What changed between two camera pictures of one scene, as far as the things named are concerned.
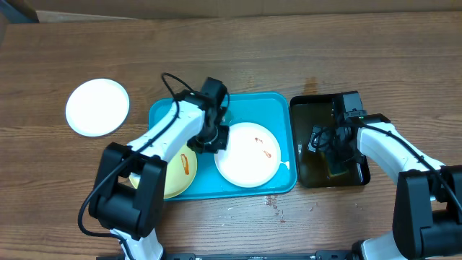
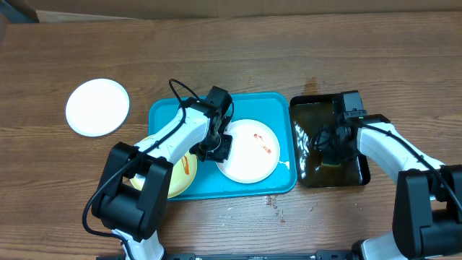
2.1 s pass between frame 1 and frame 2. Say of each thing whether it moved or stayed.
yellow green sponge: moved
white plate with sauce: stayed
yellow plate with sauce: stayed
